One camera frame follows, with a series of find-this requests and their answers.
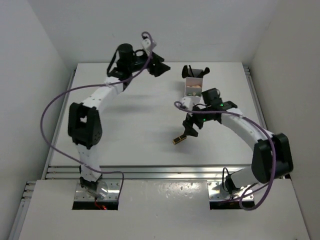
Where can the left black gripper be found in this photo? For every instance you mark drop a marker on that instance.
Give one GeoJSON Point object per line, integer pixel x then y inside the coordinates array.
{"type": "Point", "coordinates": [158, 67]}

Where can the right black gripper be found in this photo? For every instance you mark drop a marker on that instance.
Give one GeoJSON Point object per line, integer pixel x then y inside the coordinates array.
{"type": "Point", "coordinates": [188, 123]}

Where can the black fan makeup brush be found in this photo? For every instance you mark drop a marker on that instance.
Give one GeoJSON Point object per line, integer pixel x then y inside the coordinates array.
{"type": "Point", "coordinates": [185, 72]}

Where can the black gold lipstick case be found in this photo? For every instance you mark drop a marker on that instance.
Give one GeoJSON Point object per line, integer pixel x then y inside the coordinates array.
{"type": "Point", "coordinates": [179, 139]}

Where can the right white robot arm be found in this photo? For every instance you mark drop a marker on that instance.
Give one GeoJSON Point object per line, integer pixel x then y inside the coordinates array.
{"type": "Point", "coordinates": [272, 156]}

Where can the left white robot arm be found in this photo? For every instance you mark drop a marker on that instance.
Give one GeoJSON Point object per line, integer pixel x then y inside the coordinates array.
{"type": "Point", "coordinates": [84, 122]}

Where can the white compartment organizer box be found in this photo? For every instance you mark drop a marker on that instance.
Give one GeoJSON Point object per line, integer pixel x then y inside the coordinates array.
{"type": "Point", "coordinates": [193, 81]}

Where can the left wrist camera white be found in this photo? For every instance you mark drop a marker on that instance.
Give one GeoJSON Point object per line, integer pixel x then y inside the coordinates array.
{"type": "Point", "coordinates": [148, 45]}

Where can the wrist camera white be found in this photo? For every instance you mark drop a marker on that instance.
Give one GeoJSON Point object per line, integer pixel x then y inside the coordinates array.
{"type": "Point", "coordinates": [187, 103]}
{"type": "Point", "coordinates": [148, 45]}

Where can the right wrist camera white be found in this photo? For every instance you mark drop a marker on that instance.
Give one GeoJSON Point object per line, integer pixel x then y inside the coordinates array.
{"type": "Point", "coordinates": [187, 103]}

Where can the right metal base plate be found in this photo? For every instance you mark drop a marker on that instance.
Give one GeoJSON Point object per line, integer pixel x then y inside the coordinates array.
{"type": "Point", "coordinates": [217, 194]}

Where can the metal base plate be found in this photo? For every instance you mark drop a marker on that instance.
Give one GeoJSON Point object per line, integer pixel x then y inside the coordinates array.
{"type": "Point", "coordinates": [217, 194]}
{"type": "Point", "coordinates": [106, 191]}

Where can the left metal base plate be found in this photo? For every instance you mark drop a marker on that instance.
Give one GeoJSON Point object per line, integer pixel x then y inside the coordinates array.
{"type": "Point", "coordinates": [106, 191]}

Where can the aluminium table frame rail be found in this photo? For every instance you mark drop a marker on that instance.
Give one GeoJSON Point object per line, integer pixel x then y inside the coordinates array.
{"type": "Point", "coordinates": [176, 172]}

